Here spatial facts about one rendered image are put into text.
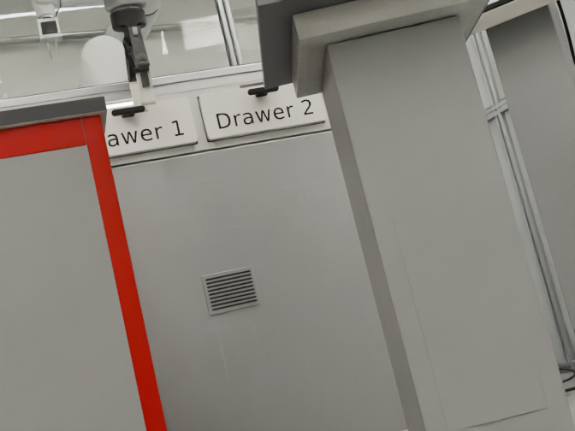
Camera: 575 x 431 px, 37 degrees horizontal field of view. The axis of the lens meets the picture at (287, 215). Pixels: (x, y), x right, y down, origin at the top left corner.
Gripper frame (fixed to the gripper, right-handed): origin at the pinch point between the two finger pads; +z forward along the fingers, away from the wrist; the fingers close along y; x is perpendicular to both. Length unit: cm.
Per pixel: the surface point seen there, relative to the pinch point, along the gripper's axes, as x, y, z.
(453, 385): -23, -83, 53
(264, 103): -28.9, 7.5, 3.5
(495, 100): -147, 107, 7
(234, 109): -21.3, 7.5, 3.6
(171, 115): -6.6, 7.6, 2.9
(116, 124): 5.9, 7.6, 2.8
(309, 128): -38.7, 7.8, 11.0
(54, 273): 26, -56, 29
